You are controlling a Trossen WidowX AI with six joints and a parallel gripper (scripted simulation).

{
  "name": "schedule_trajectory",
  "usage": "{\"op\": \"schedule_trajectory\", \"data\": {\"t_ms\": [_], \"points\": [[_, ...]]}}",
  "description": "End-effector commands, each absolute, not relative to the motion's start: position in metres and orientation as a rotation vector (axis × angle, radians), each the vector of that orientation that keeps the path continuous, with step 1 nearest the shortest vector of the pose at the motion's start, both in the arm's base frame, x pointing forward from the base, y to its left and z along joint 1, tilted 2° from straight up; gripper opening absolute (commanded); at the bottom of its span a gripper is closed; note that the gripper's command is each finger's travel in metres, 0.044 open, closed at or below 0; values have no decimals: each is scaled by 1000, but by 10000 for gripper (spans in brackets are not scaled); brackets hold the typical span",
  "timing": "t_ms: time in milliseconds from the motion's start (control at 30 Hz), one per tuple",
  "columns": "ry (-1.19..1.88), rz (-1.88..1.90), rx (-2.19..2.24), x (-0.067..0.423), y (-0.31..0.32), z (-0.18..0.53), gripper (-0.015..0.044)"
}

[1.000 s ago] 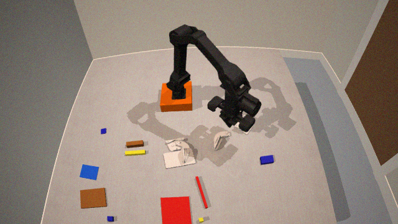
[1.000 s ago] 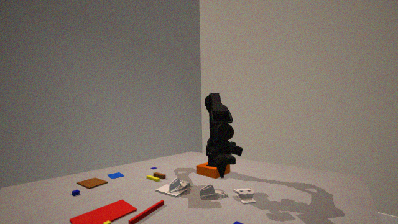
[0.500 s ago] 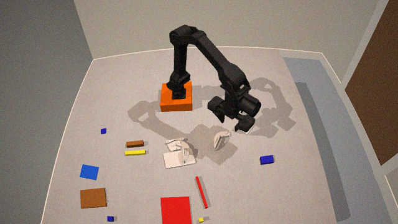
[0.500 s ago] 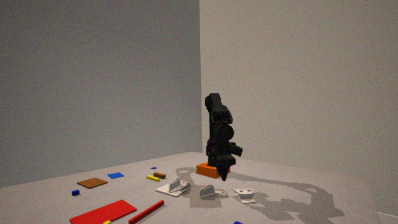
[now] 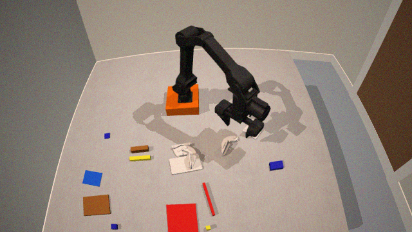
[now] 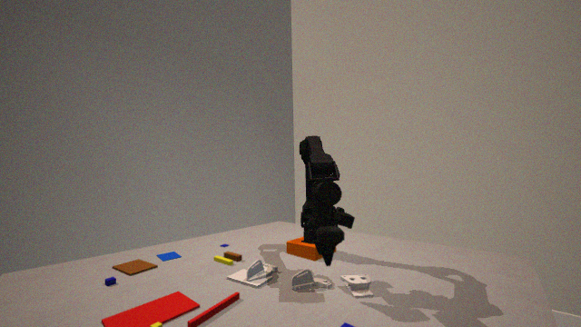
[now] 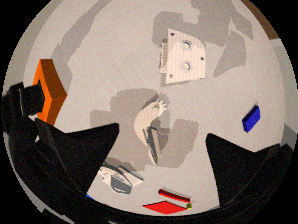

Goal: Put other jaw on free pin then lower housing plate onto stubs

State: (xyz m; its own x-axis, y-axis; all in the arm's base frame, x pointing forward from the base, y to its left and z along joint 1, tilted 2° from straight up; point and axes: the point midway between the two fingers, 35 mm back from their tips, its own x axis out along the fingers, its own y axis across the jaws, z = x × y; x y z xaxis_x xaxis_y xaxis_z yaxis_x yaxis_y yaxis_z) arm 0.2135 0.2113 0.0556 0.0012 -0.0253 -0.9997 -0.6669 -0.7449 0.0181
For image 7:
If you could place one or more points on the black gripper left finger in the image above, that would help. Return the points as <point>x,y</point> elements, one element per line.
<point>81,153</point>

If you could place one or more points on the small blue block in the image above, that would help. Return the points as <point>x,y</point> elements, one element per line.
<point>251,118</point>

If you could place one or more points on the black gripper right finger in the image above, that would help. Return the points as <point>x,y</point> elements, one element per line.
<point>233,166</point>

